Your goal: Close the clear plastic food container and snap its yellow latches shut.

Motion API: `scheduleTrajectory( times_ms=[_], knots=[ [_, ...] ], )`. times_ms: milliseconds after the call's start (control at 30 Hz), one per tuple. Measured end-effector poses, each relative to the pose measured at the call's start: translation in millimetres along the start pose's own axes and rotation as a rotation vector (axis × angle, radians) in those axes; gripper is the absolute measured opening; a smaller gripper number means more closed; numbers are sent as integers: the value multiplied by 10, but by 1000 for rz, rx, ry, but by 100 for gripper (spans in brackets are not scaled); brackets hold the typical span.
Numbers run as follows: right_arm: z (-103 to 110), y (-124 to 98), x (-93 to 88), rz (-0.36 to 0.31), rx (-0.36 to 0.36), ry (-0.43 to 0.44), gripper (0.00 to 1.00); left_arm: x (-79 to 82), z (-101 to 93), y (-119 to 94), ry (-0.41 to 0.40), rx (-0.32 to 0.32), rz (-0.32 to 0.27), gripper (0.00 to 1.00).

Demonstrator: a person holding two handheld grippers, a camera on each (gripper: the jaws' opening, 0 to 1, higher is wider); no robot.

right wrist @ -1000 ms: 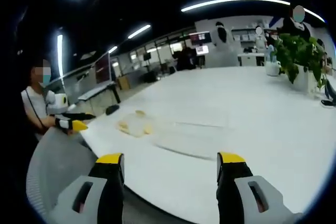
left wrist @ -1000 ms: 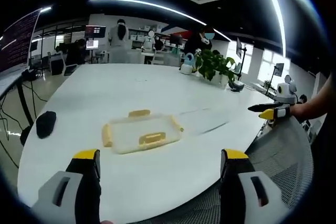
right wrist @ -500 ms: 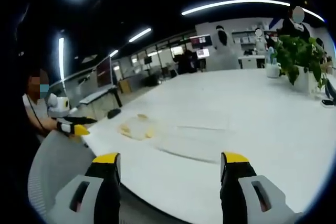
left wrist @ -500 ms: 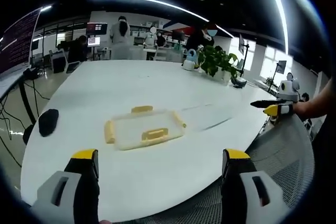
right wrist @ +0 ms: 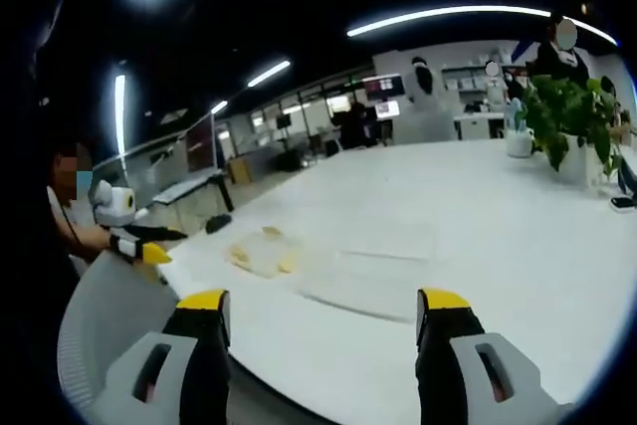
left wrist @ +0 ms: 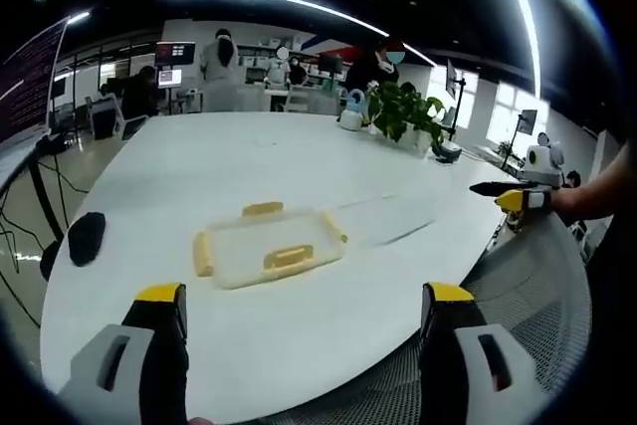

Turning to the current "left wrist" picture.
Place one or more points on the green potted plant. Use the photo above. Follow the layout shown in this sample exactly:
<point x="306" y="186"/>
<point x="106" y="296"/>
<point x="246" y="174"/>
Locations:
<point x="405" y="114"/>

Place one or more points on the background computer monitor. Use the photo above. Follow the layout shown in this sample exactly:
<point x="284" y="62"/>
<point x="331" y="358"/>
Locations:
<point x="170" y="77"/>
<point x="175" y="53"/>

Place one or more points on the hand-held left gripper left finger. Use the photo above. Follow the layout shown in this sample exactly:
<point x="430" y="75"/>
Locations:
<point x="112" y="370"/>

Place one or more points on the clear container with yellow buckles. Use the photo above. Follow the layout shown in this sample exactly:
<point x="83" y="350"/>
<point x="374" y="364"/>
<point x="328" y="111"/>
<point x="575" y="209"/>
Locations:
<point x="271" y="251"/>

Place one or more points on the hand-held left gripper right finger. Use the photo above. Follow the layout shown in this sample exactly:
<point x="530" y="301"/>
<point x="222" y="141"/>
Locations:
<point x="490" y="370"/>

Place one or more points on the black cloth pouch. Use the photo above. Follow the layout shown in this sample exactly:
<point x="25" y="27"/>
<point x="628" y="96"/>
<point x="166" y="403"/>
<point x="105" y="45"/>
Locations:
<point x="88" y="238"/>

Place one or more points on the large dark text screen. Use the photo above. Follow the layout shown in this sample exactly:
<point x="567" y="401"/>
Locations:
<point x="30" y="81"/>

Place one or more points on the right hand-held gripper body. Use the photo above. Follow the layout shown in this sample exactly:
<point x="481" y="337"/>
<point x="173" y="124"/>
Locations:
<point x="542" y="163"/>

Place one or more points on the person's left hand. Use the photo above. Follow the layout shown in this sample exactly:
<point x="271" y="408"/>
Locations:
<point x="203" y="421"/>

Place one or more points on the white and blue kettle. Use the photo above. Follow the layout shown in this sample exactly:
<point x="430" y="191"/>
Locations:
<point x="352" y="110"/>

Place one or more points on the white office chair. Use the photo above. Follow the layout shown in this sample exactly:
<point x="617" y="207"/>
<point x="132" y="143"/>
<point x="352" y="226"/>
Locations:
<point x="133" y="126"/>

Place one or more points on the grey mesh office chair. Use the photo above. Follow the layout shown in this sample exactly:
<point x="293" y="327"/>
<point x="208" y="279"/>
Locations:
<point x="537" y="285"/>

